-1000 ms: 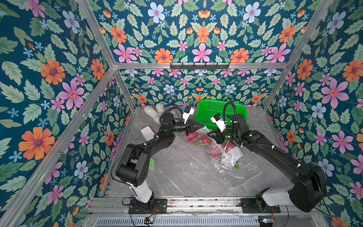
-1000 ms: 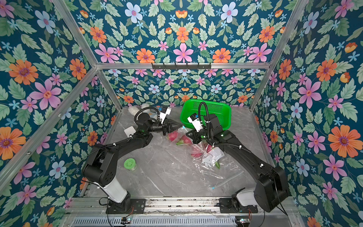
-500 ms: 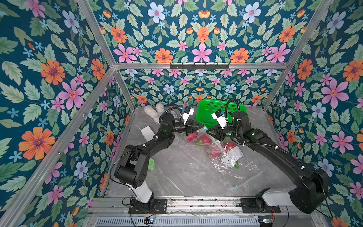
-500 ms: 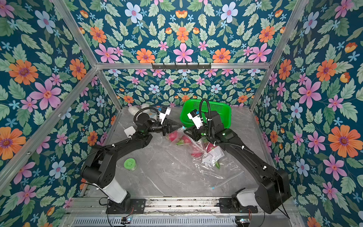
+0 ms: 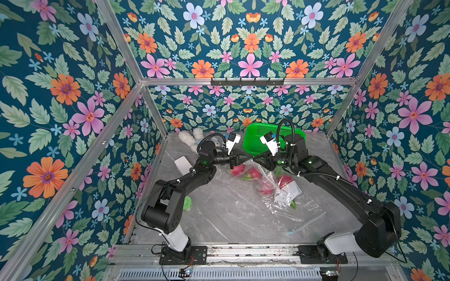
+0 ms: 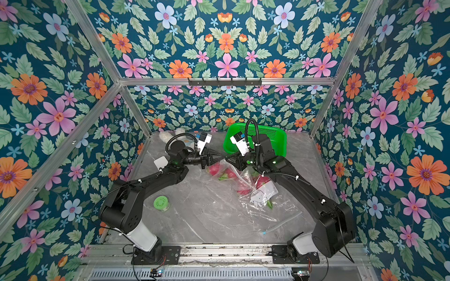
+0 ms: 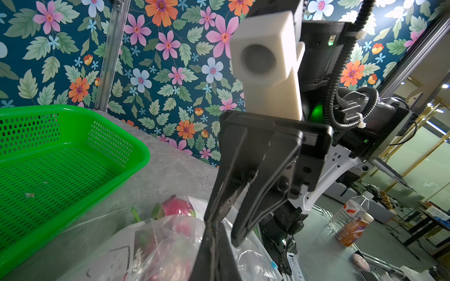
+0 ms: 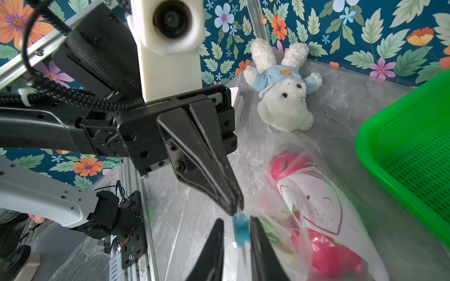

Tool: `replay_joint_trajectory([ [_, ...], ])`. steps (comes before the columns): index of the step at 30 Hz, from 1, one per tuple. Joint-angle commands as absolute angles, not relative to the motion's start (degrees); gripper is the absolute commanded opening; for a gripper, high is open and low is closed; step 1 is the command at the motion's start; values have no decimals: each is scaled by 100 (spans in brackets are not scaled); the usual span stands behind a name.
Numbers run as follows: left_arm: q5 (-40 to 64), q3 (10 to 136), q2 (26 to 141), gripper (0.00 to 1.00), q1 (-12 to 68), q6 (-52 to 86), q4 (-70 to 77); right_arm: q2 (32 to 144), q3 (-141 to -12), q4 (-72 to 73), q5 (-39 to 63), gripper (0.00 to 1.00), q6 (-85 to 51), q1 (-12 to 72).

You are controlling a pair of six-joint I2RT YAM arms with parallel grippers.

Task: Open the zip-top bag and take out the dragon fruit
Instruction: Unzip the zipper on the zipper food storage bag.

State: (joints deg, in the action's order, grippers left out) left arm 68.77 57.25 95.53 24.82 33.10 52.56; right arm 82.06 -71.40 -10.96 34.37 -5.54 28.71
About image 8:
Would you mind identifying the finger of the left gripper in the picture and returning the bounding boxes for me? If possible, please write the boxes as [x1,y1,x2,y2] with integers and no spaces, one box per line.
[157,108,236,216]
[189,98,244,211]

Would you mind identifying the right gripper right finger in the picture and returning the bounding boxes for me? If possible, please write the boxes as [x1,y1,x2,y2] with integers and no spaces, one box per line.
[250,217,289,281]

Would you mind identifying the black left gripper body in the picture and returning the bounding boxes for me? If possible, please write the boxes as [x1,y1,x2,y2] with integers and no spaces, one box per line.
[78,85,237,175]

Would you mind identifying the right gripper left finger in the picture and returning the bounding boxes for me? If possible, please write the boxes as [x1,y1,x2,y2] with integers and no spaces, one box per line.
[186,218,225,281]

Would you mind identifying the pink dragon fruit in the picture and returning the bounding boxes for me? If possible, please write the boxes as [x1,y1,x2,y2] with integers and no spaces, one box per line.
[266,151,313,182]
[307,228,364,277]

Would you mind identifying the clear zip-top bag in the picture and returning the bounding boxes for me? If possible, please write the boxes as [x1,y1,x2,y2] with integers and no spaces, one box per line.
[243,133,389,281]

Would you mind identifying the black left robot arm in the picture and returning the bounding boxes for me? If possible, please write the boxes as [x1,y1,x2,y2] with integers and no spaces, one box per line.
[1,1,244,215]

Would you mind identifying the white plush bear toy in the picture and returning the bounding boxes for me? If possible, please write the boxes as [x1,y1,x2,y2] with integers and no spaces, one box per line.
[243,38,323,132]

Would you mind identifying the green plastic basket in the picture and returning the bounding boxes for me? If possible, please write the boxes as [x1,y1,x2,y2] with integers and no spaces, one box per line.
[355,70,450,246]

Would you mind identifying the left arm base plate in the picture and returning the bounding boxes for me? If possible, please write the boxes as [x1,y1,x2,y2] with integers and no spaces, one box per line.
[102,191,146,269]

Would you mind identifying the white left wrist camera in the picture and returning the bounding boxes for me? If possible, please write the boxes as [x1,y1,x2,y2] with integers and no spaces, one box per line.
[127,1,205,103]

